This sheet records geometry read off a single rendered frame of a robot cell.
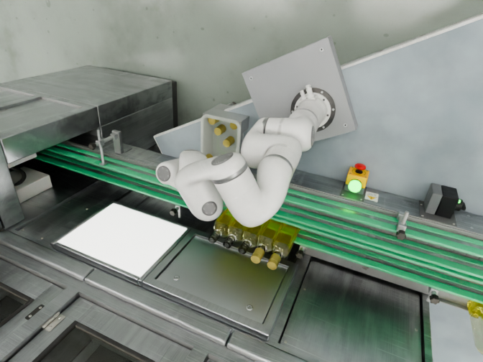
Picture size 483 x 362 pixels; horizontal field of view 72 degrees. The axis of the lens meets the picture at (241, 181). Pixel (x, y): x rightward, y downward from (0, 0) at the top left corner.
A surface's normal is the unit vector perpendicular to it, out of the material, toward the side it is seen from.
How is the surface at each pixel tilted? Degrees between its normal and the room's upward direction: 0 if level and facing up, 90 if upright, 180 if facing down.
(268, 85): 2
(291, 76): 2
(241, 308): 90
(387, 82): 0
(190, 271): 90
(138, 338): 90
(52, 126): 90
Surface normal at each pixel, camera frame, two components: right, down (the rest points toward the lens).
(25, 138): 0.91, 0.25
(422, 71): -0.40, 0.44
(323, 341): 0.07, -0.87
